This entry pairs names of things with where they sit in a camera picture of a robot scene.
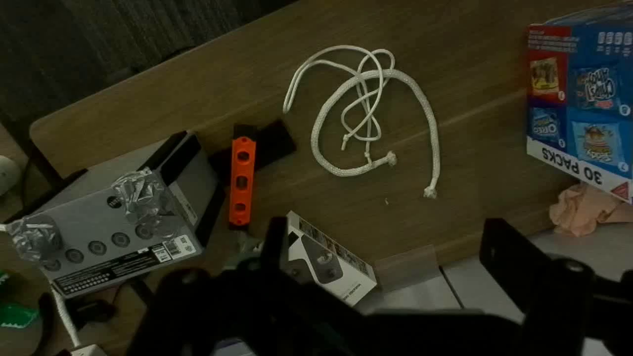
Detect orange handheld controller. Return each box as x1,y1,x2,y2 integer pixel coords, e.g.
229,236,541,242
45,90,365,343
227,134,258,228

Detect thick white braided rope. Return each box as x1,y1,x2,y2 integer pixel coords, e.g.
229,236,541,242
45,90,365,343
308,66,442,201

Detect small white product box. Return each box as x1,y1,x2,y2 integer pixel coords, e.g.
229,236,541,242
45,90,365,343
280,209,379,308

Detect pink crumpled cloth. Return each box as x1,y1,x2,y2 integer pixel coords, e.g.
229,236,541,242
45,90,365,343
547,181,633,238

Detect green plastic object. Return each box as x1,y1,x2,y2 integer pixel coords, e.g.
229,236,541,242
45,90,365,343
0,268,41,331

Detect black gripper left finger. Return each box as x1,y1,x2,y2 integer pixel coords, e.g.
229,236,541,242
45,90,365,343
258,213,292,272

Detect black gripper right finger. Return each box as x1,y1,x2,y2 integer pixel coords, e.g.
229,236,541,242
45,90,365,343
476,215,553,323

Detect thin white rope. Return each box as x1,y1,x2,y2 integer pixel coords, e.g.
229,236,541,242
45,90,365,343
280,43,397,165

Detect blue snack pack box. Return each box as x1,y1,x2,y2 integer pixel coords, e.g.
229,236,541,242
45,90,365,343
524,3,633,203

